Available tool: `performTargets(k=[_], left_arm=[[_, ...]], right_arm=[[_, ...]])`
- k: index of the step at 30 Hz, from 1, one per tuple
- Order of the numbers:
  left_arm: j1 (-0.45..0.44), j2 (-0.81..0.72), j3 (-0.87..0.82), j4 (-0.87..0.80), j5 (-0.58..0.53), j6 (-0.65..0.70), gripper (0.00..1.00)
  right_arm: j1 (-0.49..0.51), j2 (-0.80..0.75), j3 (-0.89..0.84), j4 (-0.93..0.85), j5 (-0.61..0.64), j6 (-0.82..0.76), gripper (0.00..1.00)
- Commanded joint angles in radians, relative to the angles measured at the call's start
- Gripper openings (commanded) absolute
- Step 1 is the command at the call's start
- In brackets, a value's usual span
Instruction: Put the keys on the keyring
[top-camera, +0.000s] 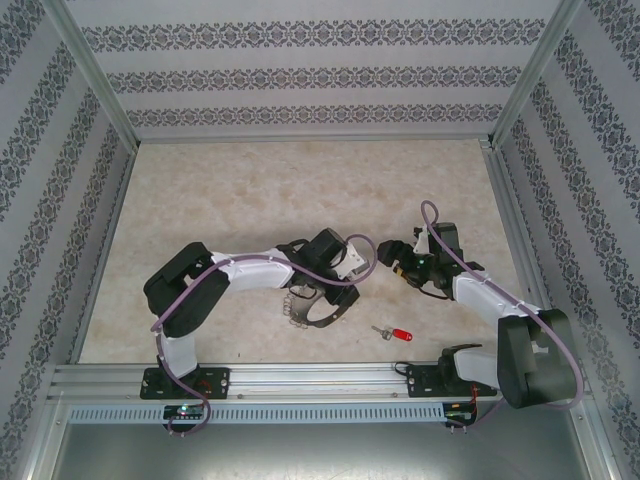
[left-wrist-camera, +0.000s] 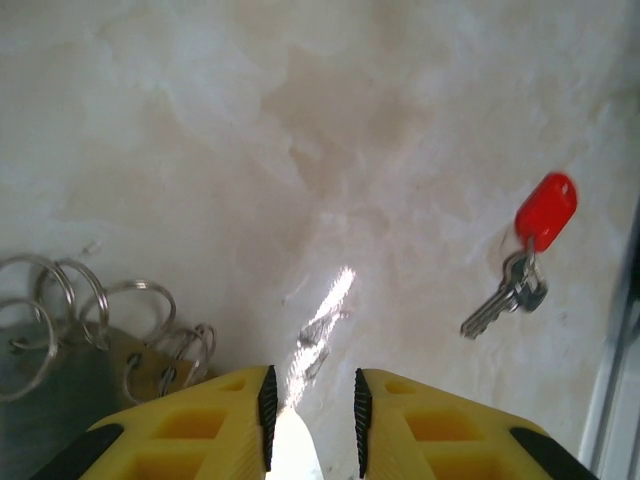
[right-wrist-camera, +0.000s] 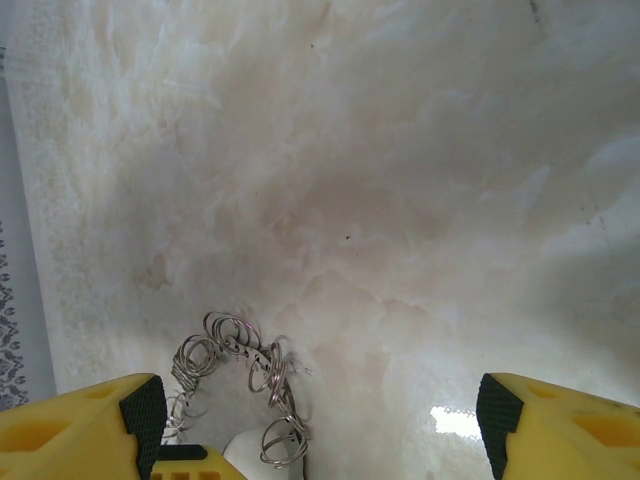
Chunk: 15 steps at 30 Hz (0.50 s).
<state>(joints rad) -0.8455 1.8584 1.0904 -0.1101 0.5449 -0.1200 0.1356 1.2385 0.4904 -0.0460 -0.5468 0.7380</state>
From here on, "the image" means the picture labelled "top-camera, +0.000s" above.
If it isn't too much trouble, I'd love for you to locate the black device at table edge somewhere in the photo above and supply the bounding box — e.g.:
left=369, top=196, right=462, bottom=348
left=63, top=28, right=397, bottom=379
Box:
left=49, top=363, right=506, bottom=401

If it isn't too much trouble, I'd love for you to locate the right circuit board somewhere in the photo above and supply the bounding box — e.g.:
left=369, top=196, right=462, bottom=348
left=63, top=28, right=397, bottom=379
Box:
left=444, top=401, right=479, bottom=424

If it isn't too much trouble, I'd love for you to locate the circuit board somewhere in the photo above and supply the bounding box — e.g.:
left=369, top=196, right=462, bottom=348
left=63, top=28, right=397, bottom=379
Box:
left=444, top=401, right=479, bottom=424
left=163, top=403, right=207, bottom=420

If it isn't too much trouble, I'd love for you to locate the grey sheet metal panel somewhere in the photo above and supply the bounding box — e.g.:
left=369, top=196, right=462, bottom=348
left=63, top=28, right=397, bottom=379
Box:
left=47, top=422, right=609, bottom=480

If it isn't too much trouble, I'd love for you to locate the left circuit board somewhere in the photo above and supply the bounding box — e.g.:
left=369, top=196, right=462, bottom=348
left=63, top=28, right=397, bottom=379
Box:
left=163, top=403, right=207, bottom=420

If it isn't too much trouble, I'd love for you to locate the aluminium side rail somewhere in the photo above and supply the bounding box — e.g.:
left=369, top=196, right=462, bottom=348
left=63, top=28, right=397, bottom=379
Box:
left=480, top=141, right=552, bottom=324
left=68, top=143, right=137, bottom=364

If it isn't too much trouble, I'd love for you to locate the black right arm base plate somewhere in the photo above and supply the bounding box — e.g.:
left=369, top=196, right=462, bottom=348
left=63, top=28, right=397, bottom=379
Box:
left=405, top=362, right=501, bottom=400

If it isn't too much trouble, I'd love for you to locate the slotted grey cable duct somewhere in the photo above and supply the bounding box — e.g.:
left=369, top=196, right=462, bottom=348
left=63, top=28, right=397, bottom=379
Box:
left=67, top=403, right=446, bottom=424

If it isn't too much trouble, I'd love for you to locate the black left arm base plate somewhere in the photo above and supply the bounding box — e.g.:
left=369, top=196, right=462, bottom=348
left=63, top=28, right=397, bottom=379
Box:
left=141, top=367, right=232, bottom=400

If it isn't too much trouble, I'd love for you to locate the aluminium frame post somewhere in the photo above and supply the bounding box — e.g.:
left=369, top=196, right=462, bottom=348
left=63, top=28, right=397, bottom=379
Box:
left=49, top=0, right=140, bottom=147
left=491, top=0, right=587, bottom=147

